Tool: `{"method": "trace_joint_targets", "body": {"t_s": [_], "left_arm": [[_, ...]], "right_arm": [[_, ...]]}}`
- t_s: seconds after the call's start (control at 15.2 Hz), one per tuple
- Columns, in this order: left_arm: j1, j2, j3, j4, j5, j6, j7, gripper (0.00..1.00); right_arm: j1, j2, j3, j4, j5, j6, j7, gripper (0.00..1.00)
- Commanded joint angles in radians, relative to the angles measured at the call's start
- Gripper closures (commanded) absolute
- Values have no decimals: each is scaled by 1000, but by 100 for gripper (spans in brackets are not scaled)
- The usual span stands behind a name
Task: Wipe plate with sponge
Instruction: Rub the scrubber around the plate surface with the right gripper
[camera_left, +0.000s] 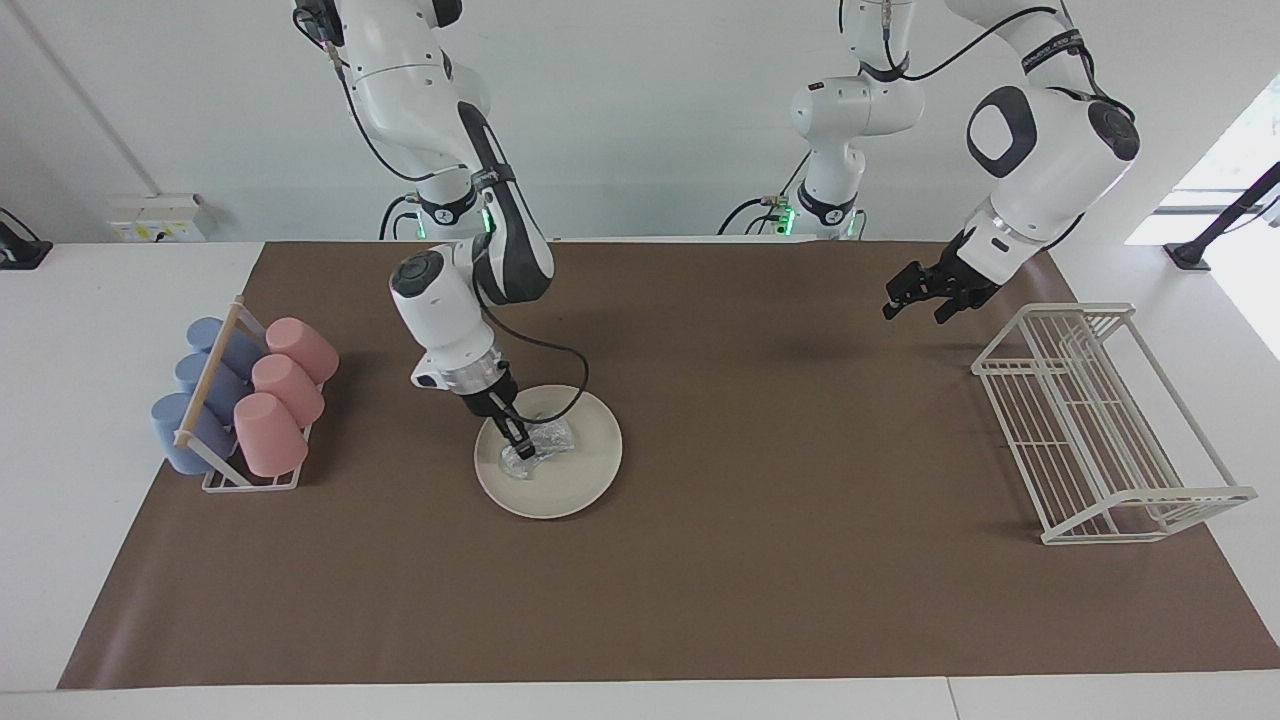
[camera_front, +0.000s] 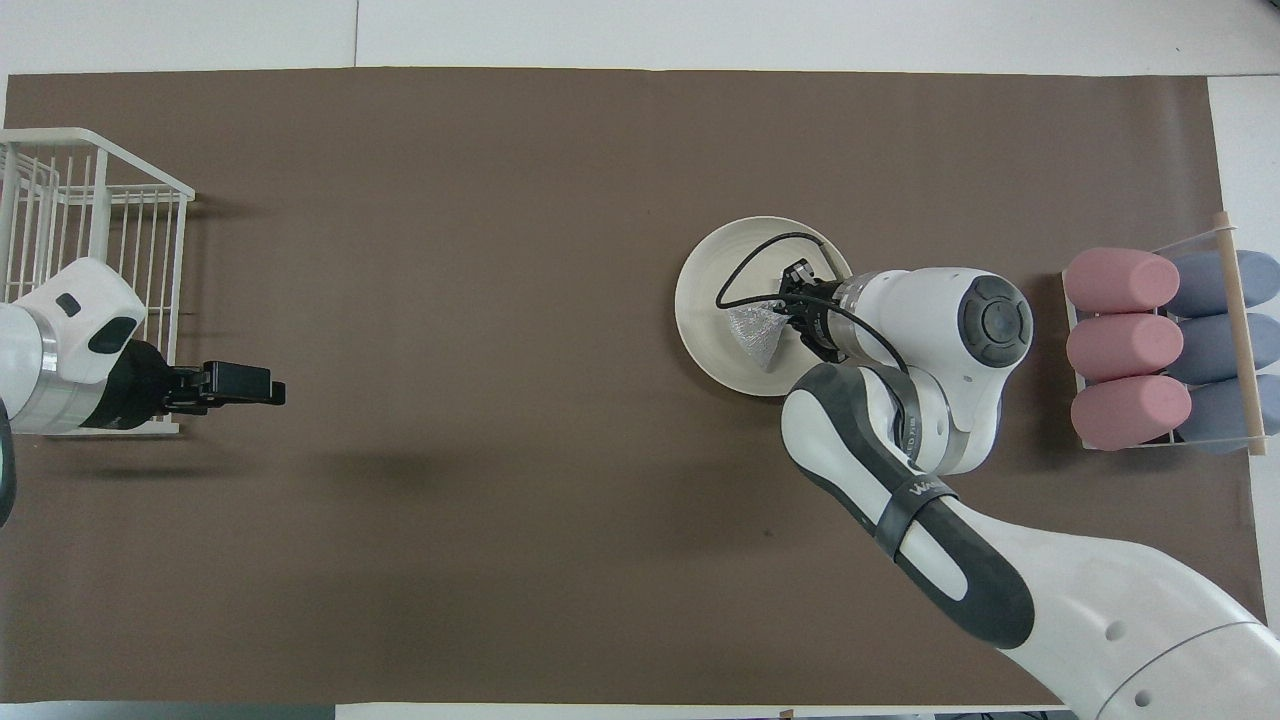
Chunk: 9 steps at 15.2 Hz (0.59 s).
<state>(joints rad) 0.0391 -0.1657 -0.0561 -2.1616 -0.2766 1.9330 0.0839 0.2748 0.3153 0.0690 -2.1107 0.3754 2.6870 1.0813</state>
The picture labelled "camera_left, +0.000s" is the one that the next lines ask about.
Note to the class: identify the cream round plate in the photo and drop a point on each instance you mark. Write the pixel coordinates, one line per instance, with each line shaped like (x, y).
(580, 480)

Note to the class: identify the brown table mat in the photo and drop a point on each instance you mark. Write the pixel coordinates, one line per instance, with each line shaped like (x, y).
(700, 600)

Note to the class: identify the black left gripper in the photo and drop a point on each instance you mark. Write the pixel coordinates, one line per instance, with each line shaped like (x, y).
(968, 270)

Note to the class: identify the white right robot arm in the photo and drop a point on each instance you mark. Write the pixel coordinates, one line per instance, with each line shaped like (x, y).
(440, 290)

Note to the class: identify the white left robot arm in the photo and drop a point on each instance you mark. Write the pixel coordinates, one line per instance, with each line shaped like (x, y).
(1050, 150)

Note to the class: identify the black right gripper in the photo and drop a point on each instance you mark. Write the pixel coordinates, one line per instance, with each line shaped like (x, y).
(490, 395)

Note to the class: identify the white wall outlet box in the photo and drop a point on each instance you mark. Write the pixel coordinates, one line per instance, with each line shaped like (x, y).
(150, 225)

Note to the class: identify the pink plastic cup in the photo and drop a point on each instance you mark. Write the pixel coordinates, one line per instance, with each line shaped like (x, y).
(270, 435)
(305, 348)
(290, 390)

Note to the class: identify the clear plastic wrapper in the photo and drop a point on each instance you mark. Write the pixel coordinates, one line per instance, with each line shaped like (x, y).
(552, 438)

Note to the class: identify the black table clamp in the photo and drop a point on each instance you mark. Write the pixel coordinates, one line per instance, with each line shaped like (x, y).
(20, 255)

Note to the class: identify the blue plastic cup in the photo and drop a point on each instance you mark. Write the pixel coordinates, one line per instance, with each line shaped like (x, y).
(205, 332)
(192, 372)
(168, 425)

